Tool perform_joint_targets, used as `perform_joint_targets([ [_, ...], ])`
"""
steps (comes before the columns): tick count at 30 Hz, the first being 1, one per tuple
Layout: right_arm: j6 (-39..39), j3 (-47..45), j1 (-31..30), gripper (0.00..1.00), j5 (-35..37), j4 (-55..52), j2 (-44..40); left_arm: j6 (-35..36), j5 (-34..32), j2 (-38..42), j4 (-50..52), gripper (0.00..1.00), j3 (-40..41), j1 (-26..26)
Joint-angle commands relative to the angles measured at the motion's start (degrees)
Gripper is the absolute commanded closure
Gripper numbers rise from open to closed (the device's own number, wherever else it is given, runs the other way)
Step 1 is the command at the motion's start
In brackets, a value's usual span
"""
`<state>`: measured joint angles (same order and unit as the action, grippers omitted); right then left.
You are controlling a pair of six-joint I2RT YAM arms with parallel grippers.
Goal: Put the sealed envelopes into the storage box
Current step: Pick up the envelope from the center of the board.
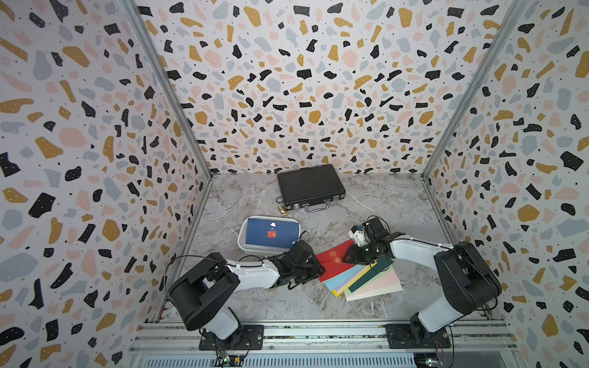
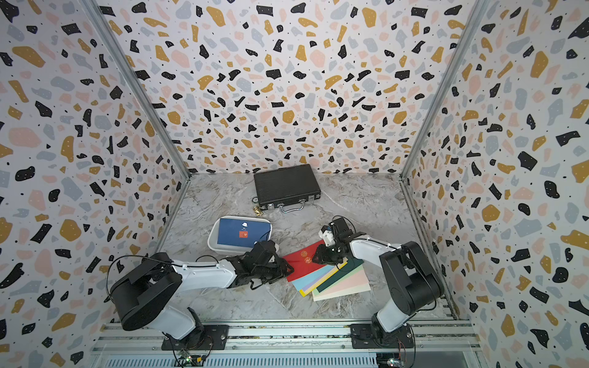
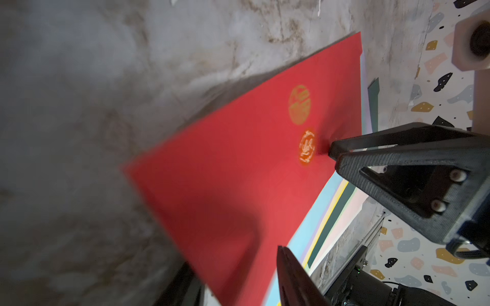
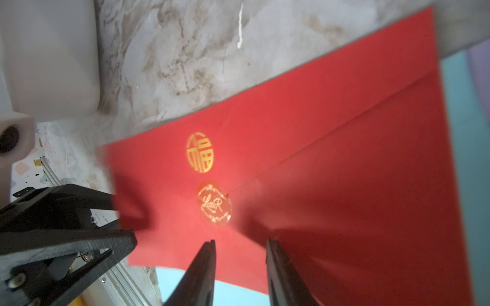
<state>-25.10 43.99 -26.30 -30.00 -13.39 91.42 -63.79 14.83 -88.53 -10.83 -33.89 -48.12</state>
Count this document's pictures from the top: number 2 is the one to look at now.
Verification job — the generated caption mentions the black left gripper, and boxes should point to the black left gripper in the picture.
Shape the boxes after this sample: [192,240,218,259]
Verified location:
[253,258,297,285]

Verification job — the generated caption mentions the red envelope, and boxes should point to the red envelope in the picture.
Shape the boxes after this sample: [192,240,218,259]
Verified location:
[283,241,337,282]

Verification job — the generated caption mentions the light blue envelope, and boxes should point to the light blue envelope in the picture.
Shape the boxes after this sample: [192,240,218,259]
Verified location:
[292,265,332,291]

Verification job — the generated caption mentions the dark blue envelope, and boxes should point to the dark blue envelope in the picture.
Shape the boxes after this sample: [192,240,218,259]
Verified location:
[217,219,271,248]

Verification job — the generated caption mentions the white storage tray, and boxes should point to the white storage tray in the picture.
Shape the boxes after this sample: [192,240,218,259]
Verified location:
[207,216,272,255]

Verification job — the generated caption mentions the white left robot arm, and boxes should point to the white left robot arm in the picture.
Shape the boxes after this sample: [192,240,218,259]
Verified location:
[108,240,294,348]

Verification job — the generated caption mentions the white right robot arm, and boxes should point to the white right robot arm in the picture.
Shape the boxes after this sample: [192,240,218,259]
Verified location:
[313,224,444,349]

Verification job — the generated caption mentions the bright yellow envelope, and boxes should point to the bright yellow envelope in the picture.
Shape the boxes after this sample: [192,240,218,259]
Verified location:
[299,262,347,297]

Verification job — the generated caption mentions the dark green envelope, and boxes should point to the dark green envelope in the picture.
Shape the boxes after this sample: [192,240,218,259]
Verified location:
[316,259,364,292]

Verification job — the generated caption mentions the pink envelope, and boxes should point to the pink envelope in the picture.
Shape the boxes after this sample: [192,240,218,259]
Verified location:
[327,265,370,289]

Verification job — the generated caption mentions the lilac envelope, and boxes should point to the lilac envelope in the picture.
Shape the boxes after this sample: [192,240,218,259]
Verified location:
[299,269,339,297]

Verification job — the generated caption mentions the small brass keys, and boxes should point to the small brass keys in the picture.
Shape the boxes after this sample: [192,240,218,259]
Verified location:
[253,205,264,217]

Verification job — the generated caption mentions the black metal briefcase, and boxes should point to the black metal briefcase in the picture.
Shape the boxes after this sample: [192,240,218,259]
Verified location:
[254,164,321,213]

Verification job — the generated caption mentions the small electronics board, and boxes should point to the small electronics board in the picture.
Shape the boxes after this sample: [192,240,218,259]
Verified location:
[173,351,206,367]

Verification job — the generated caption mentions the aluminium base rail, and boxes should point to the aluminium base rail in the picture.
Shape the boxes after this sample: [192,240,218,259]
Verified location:
[89,320,487,367]

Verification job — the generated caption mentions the aluminium corner post right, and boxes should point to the aluminium corner post right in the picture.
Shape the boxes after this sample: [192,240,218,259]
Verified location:
[399,0,491,180]

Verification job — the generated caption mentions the aluminium corner post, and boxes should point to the aluminium corner post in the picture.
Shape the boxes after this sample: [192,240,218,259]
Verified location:
[399,0,491,180]
[79,0,192,180]

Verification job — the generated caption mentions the aluminium corner post left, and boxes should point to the aluminium corner post left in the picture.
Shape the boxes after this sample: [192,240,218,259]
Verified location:
[79,0,192,180]

